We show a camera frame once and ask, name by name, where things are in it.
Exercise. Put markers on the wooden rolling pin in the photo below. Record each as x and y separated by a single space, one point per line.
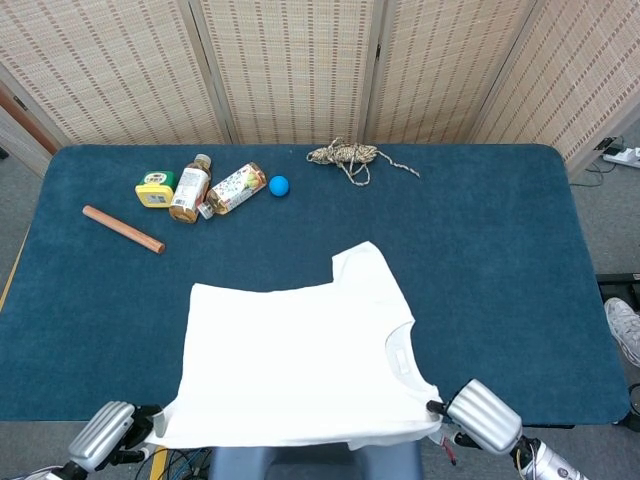
122 229

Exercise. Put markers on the black table foot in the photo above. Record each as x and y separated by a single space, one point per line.
620 285

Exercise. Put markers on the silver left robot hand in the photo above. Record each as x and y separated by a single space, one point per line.
100 435

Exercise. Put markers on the blue ball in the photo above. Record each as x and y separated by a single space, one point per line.
279 186

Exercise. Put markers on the tea bottle with white label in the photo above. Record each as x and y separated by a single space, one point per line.
187 192

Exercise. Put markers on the white T-shirt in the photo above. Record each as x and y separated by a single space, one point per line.
300 360

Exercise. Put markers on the woven bamboo folding screen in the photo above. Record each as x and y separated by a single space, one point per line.
300 65

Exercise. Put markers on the white power strip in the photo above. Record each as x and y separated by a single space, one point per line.
625 156

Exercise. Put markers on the blue carpet table cover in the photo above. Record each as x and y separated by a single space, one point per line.
500 250

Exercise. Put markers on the brown door frame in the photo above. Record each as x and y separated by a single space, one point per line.
30 120

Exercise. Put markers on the white sneaker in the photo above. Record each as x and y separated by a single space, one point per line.
622 325

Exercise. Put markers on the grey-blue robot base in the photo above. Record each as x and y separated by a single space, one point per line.
315 462

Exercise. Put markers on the tea bottle with fruit label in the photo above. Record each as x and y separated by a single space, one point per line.
232 192

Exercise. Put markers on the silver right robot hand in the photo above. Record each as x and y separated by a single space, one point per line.
482 415

